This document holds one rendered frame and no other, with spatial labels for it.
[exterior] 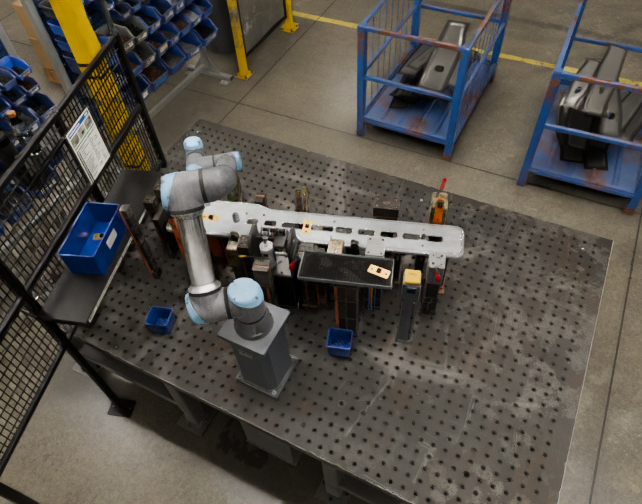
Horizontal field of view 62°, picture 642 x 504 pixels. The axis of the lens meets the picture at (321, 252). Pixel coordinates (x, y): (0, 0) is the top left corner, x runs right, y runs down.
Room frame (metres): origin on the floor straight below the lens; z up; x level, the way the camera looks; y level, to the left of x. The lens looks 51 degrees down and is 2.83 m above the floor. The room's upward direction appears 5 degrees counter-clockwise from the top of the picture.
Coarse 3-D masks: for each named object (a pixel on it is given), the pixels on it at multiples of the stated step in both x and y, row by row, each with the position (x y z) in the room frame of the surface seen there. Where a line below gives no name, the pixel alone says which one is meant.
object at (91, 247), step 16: (96, 208) 1.73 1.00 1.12; (112, 208) 1.71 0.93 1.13; (80, 224) 1.63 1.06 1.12; (96, 224) 1.71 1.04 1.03; (112, 224) 1.60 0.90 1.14; (64, 240) 1.51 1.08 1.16; (80, 240) 1.58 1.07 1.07; (96, 240) 1.61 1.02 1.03; (112, 240) 1.55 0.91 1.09; (64, 256) 1.43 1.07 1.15; (80, 256) 1.42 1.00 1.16; (96, 256) 1.43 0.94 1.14; (112, 256) 1.51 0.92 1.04; (80, 272) 1.43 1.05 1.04; (96, 272) 1.41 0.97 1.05
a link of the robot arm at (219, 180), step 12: (216, 156) 1.64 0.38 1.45; (228, 156) 1.59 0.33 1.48; (240, 156) 1.66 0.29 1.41; (204, 168) 1.32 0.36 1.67; (216, 168) 1.33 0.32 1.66; (228, 168) 1.36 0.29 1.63; (240, 168) 1.61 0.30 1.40; (204, 180) 1.27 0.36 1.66; (216, 180) 1.28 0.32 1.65; (228, 180) 1.30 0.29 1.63; (216, 192) 1.25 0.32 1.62; (228, 192) 1.29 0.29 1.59
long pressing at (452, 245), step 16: (208, 208) 1.79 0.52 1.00; (224, 208) 1.78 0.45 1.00; (240, 208) 1.77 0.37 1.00; (256, 208) 1.77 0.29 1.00; (208, 224) 1.69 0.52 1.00; (224, 224) 1.68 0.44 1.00; (240, 224) 1.67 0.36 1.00; (320, 224) 1.63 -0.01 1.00; (336, 224) 1.62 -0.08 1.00; (352, 224) 1.61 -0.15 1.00; (368, 224) 1.61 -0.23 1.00; (384, 224) 1.60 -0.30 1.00; (400, 224) 1.59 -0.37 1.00; (416, 224) 1.58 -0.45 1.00; (432, 224) 1.58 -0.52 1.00; (304, 240) 1.54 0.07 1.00; (320, 240) 1.53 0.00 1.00; (400, 240) 1.50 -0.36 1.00; (416, 240) 1.49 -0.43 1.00; (448, 240) 1.47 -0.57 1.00; (448, 256) 1.39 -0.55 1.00
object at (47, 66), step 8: (16, 8) 4.65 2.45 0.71; (24, 16) 4.62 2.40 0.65; (24, 24) 4.65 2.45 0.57; (32, 32) 4.62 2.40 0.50; (32, 40) 4.63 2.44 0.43; (40, 48) 4.61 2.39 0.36; (40, 56) 4.63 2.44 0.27; (48, 64) 4.61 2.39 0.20; (48, 72) 4.63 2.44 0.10; (56, 80) 4.60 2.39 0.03
